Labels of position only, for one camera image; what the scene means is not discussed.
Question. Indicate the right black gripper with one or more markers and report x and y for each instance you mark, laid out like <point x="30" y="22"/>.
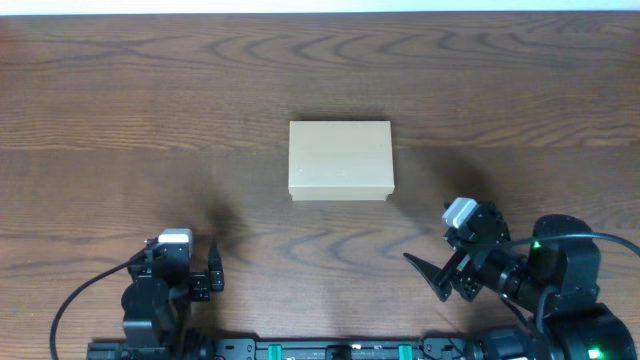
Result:
<point x="462" y="268"/>

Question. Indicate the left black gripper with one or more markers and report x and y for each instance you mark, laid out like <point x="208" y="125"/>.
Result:
<point x="214" y="277"/>

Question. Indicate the brown cardboard box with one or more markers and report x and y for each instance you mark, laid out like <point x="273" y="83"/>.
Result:
<point x="340" y="161"/>

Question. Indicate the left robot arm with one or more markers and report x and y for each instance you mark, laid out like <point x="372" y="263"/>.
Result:
<point x="157" y="305"/>

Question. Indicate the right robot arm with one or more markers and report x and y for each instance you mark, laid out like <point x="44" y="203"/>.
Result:
<point x="556" y="281"/>

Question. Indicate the black mounting rail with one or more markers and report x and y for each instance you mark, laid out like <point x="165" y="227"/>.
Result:
<point x="250" y="349"/>

